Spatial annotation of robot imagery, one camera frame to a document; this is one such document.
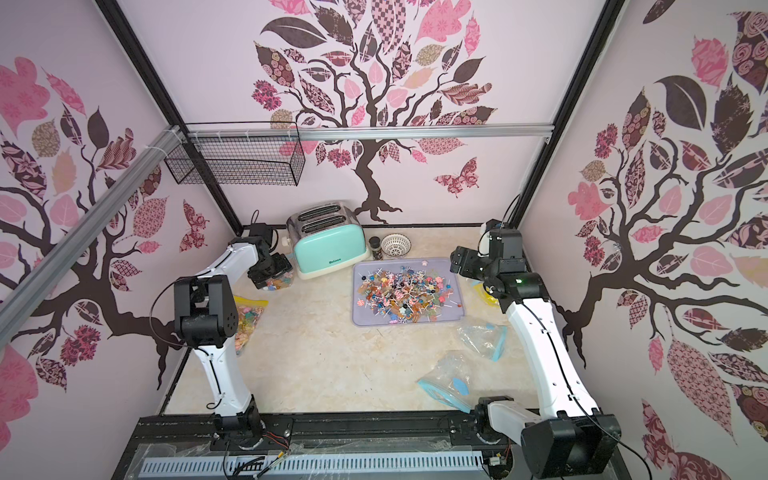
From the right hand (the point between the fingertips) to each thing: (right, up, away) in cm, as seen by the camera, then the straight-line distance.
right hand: (466, 254), depth 76 cm
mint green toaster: (-41, +6, +18) cm, 46 cm away
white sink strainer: (-18, +4, +34) cm, 39 cm away
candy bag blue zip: (+10, -26, +13) cm, 31 cm away
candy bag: (-58, -10, +24) cm, 64 cm away
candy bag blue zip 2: (-4, -35, +7) cm, 36 cm away
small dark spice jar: (-26, +4, +27) cm, 38 cm away
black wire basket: (-68, +33, +18) cm, 78 cm away
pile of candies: (-15, -14, +21) cm, 30 cm away
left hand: (-58, -8, +23) cm, 63 cm away
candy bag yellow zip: (+14, -16, +21) cm, 30 cm away
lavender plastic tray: (-1, -5, +31) cm, 31 cm away
